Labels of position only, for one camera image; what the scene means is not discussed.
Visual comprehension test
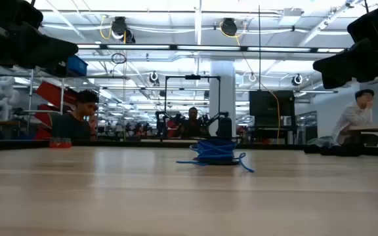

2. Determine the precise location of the white column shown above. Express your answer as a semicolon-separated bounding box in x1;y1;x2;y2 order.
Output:
208;60;237;138

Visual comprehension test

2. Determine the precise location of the black workstation frame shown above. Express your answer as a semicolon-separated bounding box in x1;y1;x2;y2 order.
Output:
163;74;222;138

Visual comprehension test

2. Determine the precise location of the thin black hanging cable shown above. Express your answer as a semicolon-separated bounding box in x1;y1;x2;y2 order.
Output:
258;5;262;91

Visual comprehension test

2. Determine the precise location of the yellow reel cable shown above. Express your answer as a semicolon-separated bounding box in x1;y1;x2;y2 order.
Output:
98;14;113;41

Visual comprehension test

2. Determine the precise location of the blue cord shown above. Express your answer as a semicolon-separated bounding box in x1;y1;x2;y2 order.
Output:
175;136;255;174

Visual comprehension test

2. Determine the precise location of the black monitor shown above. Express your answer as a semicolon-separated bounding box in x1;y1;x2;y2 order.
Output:
248;90;296;117

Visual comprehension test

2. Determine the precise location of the metal shelf rack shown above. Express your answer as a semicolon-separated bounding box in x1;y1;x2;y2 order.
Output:
24;65;101;142

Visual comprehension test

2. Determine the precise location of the blue plastic bin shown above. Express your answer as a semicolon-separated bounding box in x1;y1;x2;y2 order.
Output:
66;54;89;77

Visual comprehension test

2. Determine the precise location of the wooden side table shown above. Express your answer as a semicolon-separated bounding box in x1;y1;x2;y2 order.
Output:
348;123;378;134

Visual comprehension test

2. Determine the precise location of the black monitor cart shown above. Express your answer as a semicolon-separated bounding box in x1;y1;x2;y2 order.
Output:
247;115;297;145

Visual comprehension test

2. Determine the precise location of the small red object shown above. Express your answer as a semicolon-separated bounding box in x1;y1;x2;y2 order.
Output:
49;137;73;149

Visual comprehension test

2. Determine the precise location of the yellow hanging cable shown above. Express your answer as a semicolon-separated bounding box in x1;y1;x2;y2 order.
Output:
219;22;281;140

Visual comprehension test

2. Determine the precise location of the person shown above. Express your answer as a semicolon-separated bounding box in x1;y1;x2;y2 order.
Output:
51;88;100;142
182;106;209;138
331;88;378;148

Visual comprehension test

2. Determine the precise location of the small cord spool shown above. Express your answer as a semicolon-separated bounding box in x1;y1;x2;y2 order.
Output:
194;136;241;167

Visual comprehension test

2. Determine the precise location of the red storage bin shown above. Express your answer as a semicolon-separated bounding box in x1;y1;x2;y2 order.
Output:
33;104;54;128
34;127;53;141
34;81;78;108

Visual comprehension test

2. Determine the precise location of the black ceiling cord reel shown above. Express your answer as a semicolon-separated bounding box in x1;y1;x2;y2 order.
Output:
148;71;160;87
110;16;137;45
291;73;304;87
220;18;238;37

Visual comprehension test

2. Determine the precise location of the white ceiling box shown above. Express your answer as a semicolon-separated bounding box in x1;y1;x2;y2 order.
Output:
278;8;305;26

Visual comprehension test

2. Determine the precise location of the black cable loop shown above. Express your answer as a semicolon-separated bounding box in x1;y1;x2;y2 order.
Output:
110;52;127;65

